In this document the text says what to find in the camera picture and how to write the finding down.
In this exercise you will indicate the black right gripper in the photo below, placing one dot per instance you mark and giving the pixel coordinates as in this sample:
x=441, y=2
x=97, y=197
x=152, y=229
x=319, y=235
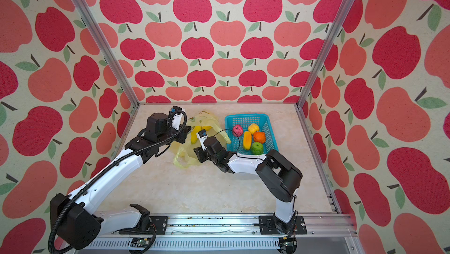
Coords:
x=197, y=151

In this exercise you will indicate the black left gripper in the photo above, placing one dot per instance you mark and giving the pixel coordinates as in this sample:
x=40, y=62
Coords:
x=183, y=131

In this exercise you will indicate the yellow banana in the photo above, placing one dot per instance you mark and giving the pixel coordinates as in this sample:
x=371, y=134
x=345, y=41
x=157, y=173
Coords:
x=196, y=129

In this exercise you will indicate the yellow translucent plastic bag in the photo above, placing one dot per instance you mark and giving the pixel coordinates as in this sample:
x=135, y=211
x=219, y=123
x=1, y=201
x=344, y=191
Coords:
x=185, y=156

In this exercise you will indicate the pink dragon fruit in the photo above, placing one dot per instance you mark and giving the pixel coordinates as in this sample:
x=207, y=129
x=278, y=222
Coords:
x=237, y=131

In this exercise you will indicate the yellow mango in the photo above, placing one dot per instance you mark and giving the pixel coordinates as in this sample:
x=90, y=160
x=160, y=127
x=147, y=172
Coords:
x=247, y=140

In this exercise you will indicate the green fruit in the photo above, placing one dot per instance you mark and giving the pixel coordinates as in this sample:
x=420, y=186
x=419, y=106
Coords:
x=257, y=148

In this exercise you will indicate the yellow bell pepper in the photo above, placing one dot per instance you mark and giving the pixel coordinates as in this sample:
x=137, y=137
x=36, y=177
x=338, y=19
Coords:
x=253, y=128

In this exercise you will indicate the orange fruit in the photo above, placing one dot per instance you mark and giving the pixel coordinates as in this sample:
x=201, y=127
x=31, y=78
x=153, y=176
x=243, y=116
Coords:
x=259, y=137

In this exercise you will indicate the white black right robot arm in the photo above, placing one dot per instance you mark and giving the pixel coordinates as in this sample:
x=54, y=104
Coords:
x=277, y=173

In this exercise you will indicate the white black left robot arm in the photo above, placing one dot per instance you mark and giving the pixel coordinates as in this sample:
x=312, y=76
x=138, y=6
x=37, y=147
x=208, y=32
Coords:
x=75, y=221

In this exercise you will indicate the teal plastic mesh basket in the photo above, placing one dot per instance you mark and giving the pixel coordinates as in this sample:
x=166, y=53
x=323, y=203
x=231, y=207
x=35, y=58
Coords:
x=244, y=120

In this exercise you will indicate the small circuit board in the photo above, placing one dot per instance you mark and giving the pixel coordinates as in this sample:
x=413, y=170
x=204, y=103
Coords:
x=140, y=242

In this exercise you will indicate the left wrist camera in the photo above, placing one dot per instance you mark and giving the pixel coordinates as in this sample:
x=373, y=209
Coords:
x=176, y=117

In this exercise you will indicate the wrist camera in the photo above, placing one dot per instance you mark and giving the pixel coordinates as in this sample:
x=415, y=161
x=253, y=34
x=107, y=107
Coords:
x=202, y=136
x=176, y=117

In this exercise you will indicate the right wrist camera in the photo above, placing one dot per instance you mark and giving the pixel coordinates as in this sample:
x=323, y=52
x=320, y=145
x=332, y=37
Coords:
x=202, y=136

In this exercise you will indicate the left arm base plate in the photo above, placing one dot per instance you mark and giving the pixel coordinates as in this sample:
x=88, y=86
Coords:
x=148, y=225

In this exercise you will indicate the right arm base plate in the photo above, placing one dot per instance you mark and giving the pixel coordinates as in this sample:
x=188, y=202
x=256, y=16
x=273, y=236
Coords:
x=271, y=225

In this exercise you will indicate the front aluminium frame rail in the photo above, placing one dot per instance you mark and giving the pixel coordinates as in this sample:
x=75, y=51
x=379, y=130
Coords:
x=328, y=233

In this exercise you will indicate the left rear aluminium corner post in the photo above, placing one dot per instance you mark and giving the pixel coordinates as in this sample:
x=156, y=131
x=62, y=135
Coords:
x=104, y=46

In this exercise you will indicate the aluminium corner post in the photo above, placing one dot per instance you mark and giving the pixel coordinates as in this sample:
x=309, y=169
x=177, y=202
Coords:
x=335, y=28
x=104, y=46

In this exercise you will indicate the right rear aluminium corner post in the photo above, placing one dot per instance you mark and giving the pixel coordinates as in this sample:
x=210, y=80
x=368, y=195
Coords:
x=335, y=28

